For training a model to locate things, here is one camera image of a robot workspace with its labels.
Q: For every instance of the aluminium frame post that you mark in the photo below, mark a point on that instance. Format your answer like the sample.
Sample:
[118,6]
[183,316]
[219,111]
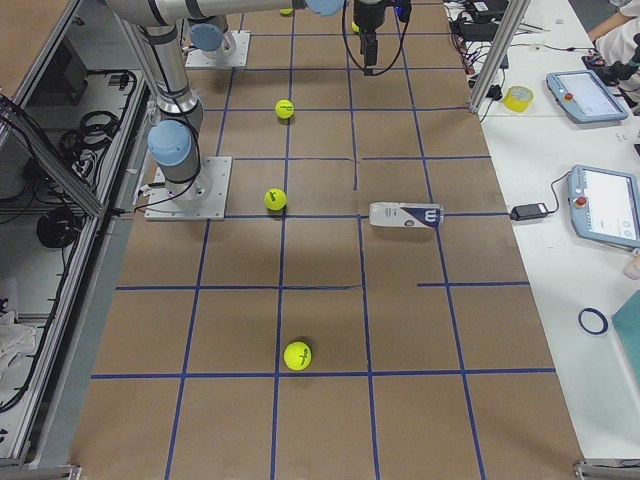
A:
[507,28]

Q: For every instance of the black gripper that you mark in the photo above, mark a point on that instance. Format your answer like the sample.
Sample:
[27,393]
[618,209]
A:
[369,16]

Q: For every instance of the black power adapter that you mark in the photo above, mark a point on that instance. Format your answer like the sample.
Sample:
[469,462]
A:
[525,212]

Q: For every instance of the clear tennis ball can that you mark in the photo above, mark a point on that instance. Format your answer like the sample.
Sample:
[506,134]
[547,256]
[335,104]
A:
[406,215]

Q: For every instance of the tennis ball front centre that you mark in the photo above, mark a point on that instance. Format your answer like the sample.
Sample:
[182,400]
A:
[297,355]

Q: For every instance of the blue teach pendant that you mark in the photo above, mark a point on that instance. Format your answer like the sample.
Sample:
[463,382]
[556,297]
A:
[604,205]
[584,97]

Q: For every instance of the tennis ball middle far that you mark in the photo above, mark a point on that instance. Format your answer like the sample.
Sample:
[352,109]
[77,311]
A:
[284,109]

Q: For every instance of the upper blue teach pendant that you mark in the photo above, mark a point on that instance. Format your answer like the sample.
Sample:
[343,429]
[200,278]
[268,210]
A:
[584,97]

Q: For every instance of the tennis ball near base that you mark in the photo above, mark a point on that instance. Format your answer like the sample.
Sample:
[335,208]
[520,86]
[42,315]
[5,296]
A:
[275,199]

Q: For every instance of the teal box corner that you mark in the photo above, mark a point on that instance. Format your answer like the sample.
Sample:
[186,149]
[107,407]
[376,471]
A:
[626,325]

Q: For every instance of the yellow tape roll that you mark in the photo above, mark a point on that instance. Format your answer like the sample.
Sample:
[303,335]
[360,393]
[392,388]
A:
[518,98]

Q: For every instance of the lower blue teach pendant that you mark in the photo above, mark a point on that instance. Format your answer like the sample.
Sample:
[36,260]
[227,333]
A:
[604,205]

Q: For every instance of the aluminium cart frame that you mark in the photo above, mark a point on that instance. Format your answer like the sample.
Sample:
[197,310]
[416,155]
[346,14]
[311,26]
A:
[72,102]

